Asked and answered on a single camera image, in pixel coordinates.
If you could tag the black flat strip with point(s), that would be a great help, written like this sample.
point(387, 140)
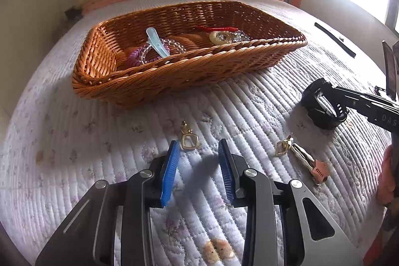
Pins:
point(335, 39)

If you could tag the black upright phone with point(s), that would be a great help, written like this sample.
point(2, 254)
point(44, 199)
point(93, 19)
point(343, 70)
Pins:
point(390, 69)

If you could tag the white wardrobe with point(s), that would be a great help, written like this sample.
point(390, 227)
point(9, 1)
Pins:
point(31, 19)

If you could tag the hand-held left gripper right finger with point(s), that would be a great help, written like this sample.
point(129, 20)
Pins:
point(225, 169)

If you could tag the black wristwatch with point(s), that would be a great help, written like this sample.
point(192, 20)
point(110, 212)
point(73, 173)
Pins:
point(321, 121)

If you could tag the light blue hair clip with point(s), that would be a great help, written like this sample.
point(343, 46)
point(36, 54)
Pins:
point(156, 40)

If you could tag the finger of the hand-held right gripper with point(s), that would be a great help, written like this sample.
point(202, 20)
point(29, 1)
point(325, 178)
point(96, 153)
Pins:
point(343, 111)
point(367, 96)

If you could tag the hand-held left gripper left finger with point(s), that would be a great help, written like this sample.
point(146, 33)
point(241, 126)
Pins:
point(170, 172)

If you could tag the dark box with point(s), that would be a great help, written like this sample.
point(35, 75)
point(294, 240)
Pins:
point(73, 14)

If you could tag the star hair clip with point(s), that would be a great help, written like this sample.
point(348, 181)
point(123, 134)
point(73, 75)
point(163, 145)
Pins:
point(311, 163)

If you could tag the brown wicker basket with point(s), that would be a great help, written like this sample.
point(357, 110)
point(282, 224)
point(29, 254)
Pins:
point(187, 72)

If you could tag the person's right hand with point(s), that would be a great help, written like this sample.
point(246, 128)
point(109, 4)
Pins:
point(385, 182)

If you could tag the person's right forearm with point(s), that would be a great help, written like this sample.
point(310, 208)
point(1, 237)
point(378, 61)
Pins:
point(385, 231)

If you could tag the gold square earring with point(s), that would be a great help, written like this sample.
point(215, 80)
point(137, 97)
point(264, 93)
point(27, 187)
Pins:
point(282, 147)
point(189, 141)

